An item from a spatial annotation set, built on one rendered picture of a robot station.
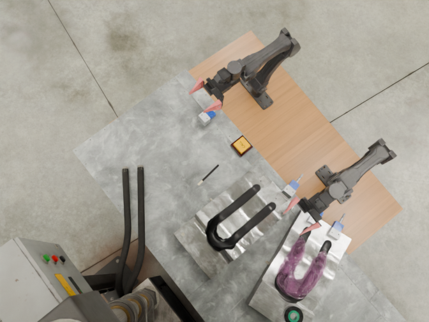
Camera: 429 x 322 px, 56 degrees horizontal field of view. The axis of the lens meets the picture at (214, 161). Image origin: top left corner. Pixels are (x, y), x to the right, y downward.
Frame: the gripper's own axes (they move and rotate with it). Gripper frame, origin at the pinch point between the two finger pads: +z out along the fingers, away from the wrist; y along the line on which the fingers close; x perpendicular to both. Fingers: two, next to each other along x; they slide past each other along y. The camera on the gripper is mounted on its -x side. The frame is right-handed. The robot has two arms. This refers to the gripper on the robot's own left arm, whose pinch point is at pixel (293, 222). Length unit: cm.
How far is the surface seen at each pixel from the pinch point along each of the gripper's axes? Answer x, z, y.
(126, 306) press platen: -35, 59, -12
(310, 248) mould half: 33.3, -7.3, 15.5
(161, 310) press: 41, 62, -3
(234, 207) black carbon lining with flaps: 31.8, 9.1, -19.5
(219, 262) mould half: 33.7, 29.0, -4.2
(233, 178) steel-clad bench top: 40, 0, -31
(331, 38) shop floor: 122, -144, -82
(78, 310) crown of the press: -81, 57, -15
